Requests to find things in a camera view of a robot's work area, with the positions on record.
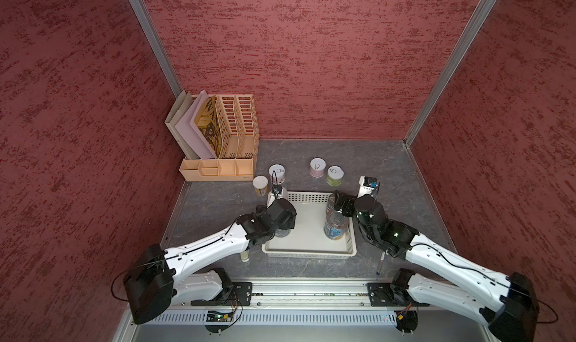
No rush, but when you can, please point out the blue can pink lid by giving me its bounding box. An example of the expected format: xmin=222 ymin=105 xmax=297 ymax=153
xmin=274 ymin=229 xmax=293 ymax=238
xmin=323 ymin=210 xmax=349 ymax=241

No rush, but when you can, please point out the small green can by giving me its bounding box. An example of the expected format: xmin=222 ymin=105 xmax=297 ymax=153
xmin=326 ymin=166 xmax=344 ymax=187

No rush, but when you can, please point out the white plastic basket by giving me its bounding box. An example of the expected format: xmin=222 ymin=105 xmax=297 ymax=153
xmin=262 ymin=191 xmax=357 ymax=260

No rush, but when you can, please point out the yellow can white lid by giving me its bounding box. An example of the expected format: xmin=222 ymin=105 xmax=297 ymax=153
xmin=252 ymin=175 xmax=269 ymax=196

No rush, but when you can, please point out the small pink white can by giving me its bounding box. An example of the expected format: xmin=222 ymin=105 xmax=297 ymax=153
xmin=268 ymin=163 xmax=286 ymax=185

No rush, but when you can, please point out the dark can brown lid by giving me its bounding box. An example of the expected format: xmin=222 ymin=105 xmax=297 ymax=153
xmin=325 ymin=193 xmax=337 ymax=214

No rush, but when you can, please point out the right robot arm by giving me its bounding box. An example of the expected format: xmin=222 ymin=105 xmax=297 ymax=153
xmin=334 ymin=191 xmax=539 ymax=341

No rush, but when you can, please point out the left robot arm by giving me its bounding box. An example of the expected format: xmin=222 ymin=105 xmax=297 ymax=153
xmin=121 ymin=198 xmax=297 ymax=325

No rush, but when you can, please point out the yellow marker pen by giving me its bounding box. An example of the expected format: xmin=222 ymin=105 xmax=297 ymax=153
xmin=376 ymin=252 xmax=387 ymax=276

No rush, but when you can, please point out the olive pencil case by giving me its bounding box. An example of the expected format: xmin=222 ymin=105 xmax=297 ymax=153
xmin=240 ymin=250 xmax=250 ymax=263

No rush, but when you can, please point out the beige desk file organizer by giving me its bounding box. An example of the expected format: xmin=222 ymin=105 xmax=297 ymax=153
xmin=179 ymin=94 xmax=260 ymax=182

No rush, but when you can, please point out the yellow patterned book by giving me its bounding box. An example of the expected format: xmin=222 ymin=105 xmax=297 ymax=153
xmin=193 ymin=96 xmax=222 ymax=158

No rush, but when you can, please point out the lilac folder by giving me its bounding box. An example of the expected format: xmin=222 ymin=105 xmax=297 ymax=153
xmin=181 ymin=91 xmax=215 ymax=160

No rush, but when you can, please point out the beige folder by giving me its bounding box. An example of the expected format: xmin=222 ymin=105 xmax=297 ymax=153
xmin=164 ymin=90 xmax=197 ymax=159

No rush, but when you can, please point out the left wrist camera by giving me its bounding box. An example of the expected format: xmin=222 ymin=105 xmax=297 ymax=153
xmin=267 ymin=184 xmax=288 ymax=207

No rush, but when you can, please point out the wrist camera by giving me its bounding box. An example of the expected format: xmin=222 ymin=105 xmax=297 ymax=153
xmin=357 ymin=176 xmax=380 ymax=199
xmin=267 ymin=184 xmax=288 ymax=207

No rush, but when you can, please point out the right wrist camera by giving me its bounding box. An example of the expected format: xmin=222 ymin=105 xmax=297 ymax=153
xmin=357 ymin=176 xmax=380 ymax=199

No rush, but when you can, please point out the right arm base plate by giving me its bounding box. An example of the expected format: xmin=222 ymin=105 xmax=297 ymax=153
xmin=366 ymin=282 xmax=430 ymax=308

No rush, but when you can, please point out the aluminium front rail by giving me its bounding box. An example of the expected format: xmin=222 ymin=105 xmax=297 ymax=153
xmin=150 ymin=271 xmax=487 ymax=316

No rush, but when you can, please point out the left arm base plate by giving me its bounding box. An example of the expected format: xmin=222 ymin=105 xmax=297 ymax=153
xmin=190 ymin=282 xmax=253 ymax=306

